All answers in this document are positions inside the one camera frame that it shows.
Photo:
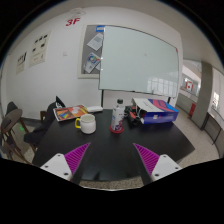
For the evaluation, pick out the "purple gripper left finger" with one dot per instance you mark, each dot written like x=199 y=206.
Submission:
x=65 y=165

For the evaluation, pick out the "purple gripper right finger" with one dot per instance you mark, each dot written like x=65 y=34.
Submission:
x=157 y=166

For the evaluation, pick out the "white printed water bottle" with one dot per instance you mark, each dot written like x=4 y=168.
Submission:
x=118 y=115

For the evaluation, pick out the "black round table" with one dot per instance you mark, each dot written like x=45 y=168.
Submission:
x=112 y=156

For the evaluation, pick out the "colourful book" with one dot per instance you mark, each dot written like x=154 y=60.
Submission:
x=68 y=113

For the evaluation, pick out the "blue red cardboard box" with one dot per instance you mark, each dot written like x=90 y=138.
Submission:
x=153 y=111

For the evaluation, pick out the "red round coaster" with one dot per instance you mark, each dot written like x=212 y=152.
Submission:
x=116 y=131

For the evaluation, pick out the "white eraser pack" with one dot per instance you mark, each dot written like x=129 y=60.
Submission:
x=93 y=109

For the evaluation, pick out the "red fire extinguisher box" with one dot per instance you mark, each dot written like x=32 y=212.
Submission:
x=192 y=109

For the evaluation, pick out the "wooden chair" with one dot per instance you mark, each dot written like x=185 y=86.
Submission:
x=12 y=117

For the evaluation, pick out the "grey pillar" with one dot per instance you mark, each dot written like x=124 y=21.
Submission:
x=200 y=112

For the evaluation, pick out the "large whiteboard on stand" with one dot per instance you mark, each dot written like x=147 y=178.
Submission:
x=135 y=62

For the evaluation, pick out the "grey notice board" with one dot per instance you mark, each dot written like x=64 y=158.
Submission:
x=91 y=51

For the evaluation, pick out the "white mug yellow handle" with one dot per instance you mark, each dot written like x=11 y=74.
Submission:
x=86 y=123

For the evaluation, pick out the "wall poster small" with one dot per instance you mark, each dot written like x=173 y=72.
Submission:
x=21 y=63

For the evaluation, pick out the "wall poster large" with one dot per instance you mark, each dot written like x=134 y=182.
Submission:
x=39 y=49

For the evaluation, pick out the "red 3F wall sign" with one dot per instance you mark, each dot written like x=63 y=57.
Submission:
x=72 y=22

